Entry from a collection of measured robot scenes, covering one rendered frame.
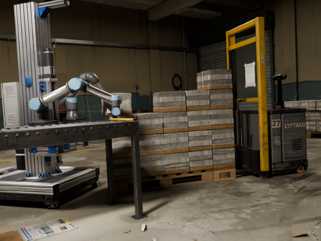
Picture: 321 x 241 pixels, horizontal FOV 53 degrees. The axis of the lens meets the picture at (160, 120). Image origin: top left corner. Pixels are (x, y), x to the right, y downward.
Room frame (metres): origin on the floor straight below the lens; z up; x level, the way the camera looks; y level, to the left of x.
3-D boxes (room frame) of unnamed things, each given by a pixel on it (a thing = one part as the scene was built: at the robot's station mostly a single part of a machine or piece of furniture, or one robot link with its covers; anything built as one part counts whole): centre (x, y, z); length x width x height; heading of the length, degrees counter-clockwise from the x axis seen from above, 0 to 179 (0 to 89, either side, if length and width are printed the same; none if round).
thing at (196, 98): (3.87, -0.39, 0.95); 0.38 x 0.29 x 0.23; 17
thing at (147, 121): (3.75, 0.03, 0.42); 1.17 x 0.39 x 0.83; 107
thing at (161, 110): (3.79, -0.10, 0.86); 0.38 x 0.29 x 0.04; 15
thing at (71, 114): (3.66, 0.98, 0.87); 0.15 x 0.15 x 0.10
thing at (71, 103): (3.67, 0.99, 0.98); 0.13 x 0.12 x 0.14; 44
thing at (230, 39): (4.40, -0.99, 0.97); 0.09 x 0.09 x 1.75; 17
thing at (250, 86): (4.09, -1.10, 1.28); 0.57 x 0.01 x 0.65; 17
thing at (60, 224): (2.49, 0.92, 0.01); 0.37 x 0.28 x 0.01; 125
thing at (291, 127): (4.19, -1.44, 0.40); 0.69 x 0.55 x 0.80; 17
